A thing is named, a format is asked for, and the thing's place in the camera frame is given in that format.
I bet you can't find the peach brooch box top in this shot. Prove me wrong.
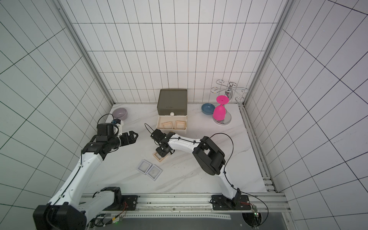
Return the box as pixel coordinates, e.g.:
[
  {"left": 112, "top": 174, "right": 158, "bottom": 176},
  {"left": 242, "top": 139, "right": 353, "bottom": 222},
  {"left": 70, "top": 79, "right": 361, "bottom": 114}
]
[{"left": 153, "top": 152, "right": 167, "bottom": 162}]

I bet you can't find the peach brooch box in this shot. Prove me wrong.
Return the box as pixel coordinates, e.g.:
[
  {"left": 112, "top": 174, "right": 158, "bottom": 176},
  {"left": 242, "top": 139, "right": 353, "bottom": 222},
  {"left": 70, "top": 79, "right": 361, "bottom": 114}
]
[
  {"left": 175, "top": 120, "right": 186, "bottom": 130},
  {"left": 161, "top": 121, "right": 173, "bottom": 129},
  {"left": 153, "top": 152, "right": 167, "bottom": 162}
]

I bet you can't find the white brooch box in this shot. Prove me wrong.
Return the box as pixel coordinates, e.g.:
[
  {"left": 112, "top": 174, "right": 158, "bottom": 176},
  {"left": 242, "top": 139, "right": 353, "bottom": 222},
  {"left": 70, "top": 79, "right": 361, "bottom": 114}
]
[
  {"left": 137, "top": 159, "right": 153, "bottom": 174},
  {"left": 146, "top": 164, "right": 163, "bottom": 181}
]

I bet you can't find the three-tier drawer cabinet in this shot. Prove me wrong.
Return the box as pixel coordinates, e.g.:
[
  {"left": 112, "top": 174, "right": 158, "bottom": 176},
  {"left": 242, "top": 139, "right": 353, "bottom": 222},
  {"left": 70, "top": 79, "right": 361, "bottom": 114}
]
[{"left": 156, "top": 89, "right": 188, "bottom": 135}]

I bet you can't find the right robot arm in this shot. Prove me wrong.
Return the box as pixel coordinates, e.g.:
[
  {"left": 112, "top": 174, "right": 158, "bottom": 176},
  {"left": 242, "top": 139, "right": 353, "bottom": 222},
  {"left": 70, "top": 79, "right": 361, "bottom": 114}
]
[{"left": 150, "top": 129, "right": 252, "bottom": 211}]

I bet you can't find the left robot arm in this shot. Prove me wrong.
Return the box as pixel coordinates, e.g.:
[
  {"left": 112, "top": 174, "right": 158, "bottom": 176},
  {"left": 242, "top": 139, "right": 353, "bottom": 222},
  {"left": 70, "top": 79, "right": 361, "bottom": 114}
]
[{"left": 33, "top": 123, "right": 139, "bottom": 230}]

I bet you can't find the purple bowl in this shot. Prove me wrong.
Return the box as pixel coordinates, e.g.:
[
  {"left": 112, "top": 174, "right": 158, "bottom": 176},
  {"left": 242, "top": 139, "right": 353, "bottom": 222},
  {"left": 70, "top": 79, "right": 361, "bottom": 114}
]
[{"left": 112, "top": 108, "right": 128, "bottom": 121}]

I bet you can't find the blue bowl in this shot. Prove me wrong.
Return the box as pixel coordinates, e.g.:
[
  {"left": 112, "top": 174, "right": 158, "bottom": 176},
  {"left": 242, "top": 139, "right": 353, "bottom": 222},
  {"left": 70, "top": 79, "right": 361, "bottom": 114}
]
[{"left": 201, "top": 103, "right": 215, "bottom": 115}]

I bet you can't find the pink plastic goblet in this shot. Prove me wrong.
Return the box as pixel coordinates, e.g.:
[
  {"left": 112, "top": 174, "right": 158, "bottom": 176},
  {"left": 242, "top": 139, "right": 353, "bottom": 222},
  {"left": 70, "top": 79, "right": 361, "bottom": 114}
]
[{"left": 213, "top": 95, "right": 229, "bottom": 121}]

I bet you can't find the chrome glass rack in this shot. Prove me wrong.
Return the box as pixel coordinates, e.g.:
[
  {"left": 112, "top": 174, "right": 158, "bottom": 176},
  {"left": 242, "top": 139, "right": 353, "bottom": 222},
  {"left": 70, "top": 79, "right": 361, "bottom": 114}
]
[{"left": 211, "top": 79, "right": 249, "bottom": 126}]

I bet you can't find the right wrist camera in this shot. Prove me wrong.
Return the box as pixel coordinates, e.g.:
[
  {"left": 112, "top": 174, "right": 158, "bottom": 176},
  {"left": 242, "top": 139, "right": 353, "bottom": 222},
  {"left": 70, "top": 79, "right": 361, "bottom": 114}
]
[{"left": 150, "top": 129, "right": 165, "bottom": 143}]

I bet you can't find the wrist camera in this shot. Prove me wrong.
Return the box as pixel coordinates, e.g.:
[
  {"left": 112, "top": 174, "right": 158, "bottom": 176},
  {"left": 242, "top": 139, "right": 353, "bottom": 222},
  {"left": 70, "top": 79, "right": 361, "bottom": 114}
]
[
  {"left": 150, "top": 129, "right": 165, "bottom": 143},
  {"left": 112, "top": 119, "right": 124, "bottom": 135}
]

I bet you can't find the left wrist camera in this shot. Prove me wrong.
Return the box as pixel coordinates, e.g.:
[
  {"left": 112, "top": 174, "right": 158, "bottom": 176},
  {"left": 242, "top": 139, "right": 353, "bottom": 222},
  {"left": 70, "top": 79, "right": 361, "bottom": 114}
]
[{"left": 112, "top": 119, "right": 124, "bottom": 135}]

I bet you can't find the aluminium mounting rail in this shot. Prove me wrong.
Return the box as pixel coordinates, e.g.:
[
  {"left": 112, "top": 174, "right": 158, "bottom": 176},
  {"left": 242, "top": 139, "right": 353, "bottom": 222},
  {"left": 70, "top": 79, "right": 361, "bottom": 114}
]
[{"left": 80, "top": 192, "right": 291, "bottom": 220}]

